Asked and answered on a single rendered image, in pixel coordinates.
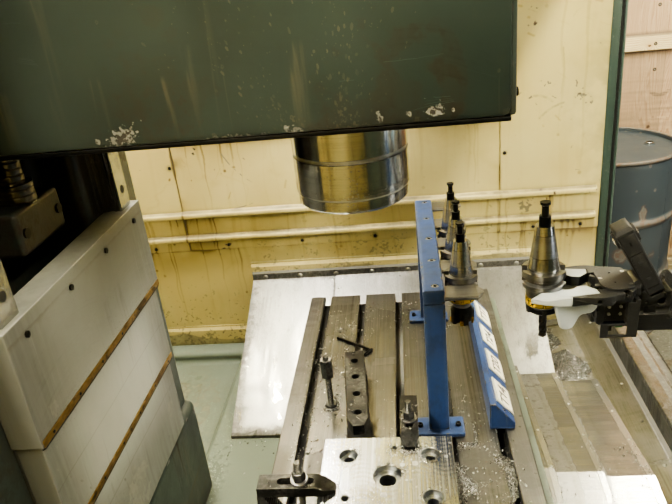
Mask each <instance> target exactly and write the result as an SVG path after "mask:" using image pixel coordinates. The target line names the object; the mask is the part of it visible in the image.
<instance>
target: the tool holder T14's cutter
mask: <svg viewBox="0 0 672 504"><path fill-rule="evenodd" d="M450 310H451V316H450V322H451V323H453V324H457V323H460V326H467V325H469V322H470V321H471V323H474V307H472V305H470V307H468V308H465V309H459V308H455V307H454V306H453V305H452V306H451V308H450Z"/></svg>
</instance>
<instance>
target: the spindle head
mask: <svg viewBox="0 0 672 504"><path fill-rule="evenodd" d="M517 21H518V0H0V161H10V160H23V159H35V158H48V157H61V156H73V155H86V154H99V153H111V152H124V151H137V150H149V149H162V148H174V147H187V146H200V145H212V144H225V143H238V142H250V141H263V140H276V139H288V138H301V137H314V136H326V135H339V134H351V133H364V132H377V131H389V130H402V129H415V128H427V127H440V126H453V125H465V124H478V123H491V122H503V121H511V115H513V114H515V113H516V96H518V95H519V87H518V86H517Z"/></svg>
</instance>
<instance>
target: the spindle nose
mask: <svg viewBox="0 0 672 504"><path fill-rule="evenodd" d="M290 140H291V147H292V153H293V162H294V170H295V177H296V185H297V190H298V192H299V197H300V201H301V203H302V204H303V205H305V206H306V207H307V208H309V209H311V210H314V211H317V212H321V213H327V214H358V213H365V212H371V211H376V210H380V209H383V208H386V207H389V206H391V205H393V204H395V203H397V202H399V201H400V200H402V199H403V198H404V197H405V196H406V195H407V193H408V192H409V180H410V171H409V153H408V143H407V142H408V135H407V129H402V130H389V131H377V132H364V133H351V134H339V135H326V136H314V137H301V138H290Z"/></svg>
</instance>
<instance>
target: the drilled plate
mask: <svg viewBox="0 0 672 504"><path fill-rule="evenodd" d="M422 442H423V444H424V446H425V445H426V444H427V445H428V446H429V448H428V446H426V447H427V448H426V447H425V448H423V447H422V445H423V444H422ZM389 445H391V446H389ZM397 445H398V447H396V446H397ZM400 446H402V444H401V441H400V437H383V438H346V439H325V444H324V451H323V458H322V466H321V473H320V475H324V476H326V477H328V478H329V479H331V480H332V481H334V482H335V481H336V482H335V483H336V484H337V483H339V482H340V483H339V484H338V485H339V486H340V487H338V486H337V485H336V487H338V488H336V492H335V493H333V494H330V495H327V496H325V497H317V502H316V504H360V503H361V504H379V503H380V504H382V503H383V504H439V503H440V504H460V501H459V492H458V484H457V476H456V468H455V459H454V451H453V443H452V436H421V437H419V446H421V447H419V446H418V445H417V446H418V447H419V448H423V449H421V452H420V451H418V453H417V455H418V456H416V452H417V451H416V452H414V453H413V454H412V453H411V454H410V453H409V454H407V453H406V452H404V453H401V452H400V450H401V451H403V450H404V449H405V448H404V447H403V446H402V447H403V450H402V447H400ZM350 447H352V449H351V450H352V451H351V450H350V449H349V448H350ZM389 447H390V448H392V447H393V449H394V451H395V450H396V452H394V451H393V449H392V450H391V449H390V448H389ZM436 447H437V448H436ZM354 448H355V449H356V450H357V449H358V450H357V451H358V453H357V451H354V450H353V449H354ZM398 448H399V449H398ZM430 448H431V449H430ZM388 450H389V452H387V451H388ZM405 450H406V449H405ZM341 451H342V453H341ZM359 451H361V452H362V453H361V452H360V453H361V454H359ZM390 451H391V452H390ZM440 451H441V453H440ZM355 452H356V453H355ZM389 453H390V454H389ZM394 453H395V454H394ZM405 453H406V454H407V456H406V455H404V454H405ZM339 454H340V455H339ZM391 454H392V455H394V456H392V455H391ZM396 454H397V456H396ZM420 454H421V455H420ZM408 455H409V456H408ZM401 456H402V457H401ZM357 457H359V458H357ZM420 457H421V459H422V458H426V460H427V459H428V460H429V461H431V460H437V462H431V463H429V461H426V462H425V463H424V461H422V460H421V459H420ZM392 458H393V459H392ZM403 458H405V459H404V460H403ZM360 459H361V460H360ZM399 459H400V460H401V461H400V460H399ZM355 460H356V461H355ZM357 460H359V461H357ZM420 460H421V462H419V461H420ZM351 461H354V462H352V463H350V462H351ZM380 461H381V462H380ZM385 462H386V463H388V462H389V463H394V464H393V465H392V464H390V465H388V464H389V463H388V464H386V463H385ZM378 463H379V464H378ZM383 463H384V466H383ZM395 464H396V465H395ZM411 464H412V465H411ZM379 465H381V466H380V467H379ZM394 465H395V467H394ZM398 465H399V466H398ZM401 465H402V466H401ZM407 465H408V466H407ZM400 466H401V468H399V467H400ZM376 467H378V468H376ZM405 468H407V470H402V469H405ZM372 469H373V471H372ZM399 470H401V471H399ZM407 471H408V472H407ZM402 473H404V474H403V475H401V474H402ZM405 474H406V475H405ZM401 477H402V478H401ZM414 478H415V479H414ZM410 479H412V481H410ZM337 481H338V482H337ZM374 482H375V483H374ZM391 484H392V486H391ZM427 486H428V487H427ZM430 487H431V489H429V488H430ZM441 487H442V488H441ZM438 488H439V489H438ZM339 489H340V490H339ZM446 489H447V490H446ZM337 490H338V491H337ZM423 490H424V491H425V492H423V493H422V491H423ZM363 492H364V493H363ZM373 492H374V493H373ZM442 492H443V493H442ZM338 493H339V494H338ZM368 493H369V494H368ZM336 494H337V495H338V496H337V495H336ZM420 494H421V496H420ZM410 495H411V496H410ZM352 496H353V497H355V498H352ZM402 496H403V497H402ZM339 497H340V498H339ZM348 498H349V499H348ZM422 498H423V500H422ZM444 499H445V500H444ZM379 501H380V502H379ZM424 502H425V503H424ZM442 502H443V503H442Z"/></svg>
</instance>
